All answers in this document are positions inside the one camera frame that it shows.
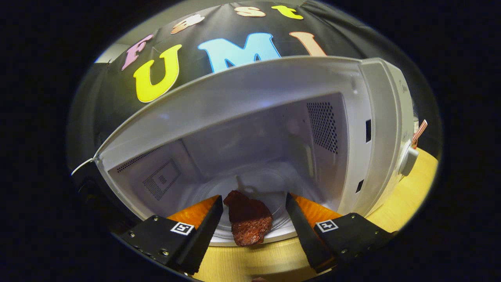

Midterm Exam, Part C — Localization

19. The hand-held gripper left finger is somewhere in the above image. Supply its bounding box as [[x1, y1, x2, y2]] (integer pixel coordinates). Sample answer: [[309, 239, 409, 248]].
[[119, 195, 224, 275]]

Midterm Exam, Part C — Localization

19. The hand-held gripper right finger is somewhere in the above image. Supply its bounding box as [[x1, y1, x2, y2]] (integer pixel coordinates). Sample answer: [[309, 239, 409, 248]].
[[285, 193, 398, 274]]

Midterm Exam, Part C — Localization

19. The dark red meat piece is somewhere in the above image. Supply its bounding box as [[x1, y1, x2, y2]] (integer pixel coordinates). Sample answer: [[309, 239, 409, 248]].
[[223, 190, 273, 247]]

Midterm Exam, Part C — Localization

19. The white toaster oven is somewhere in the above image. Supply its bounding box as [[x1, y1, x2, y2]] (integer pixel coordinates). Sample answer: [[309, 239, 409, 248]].
[[71, 56, 419, 247]]

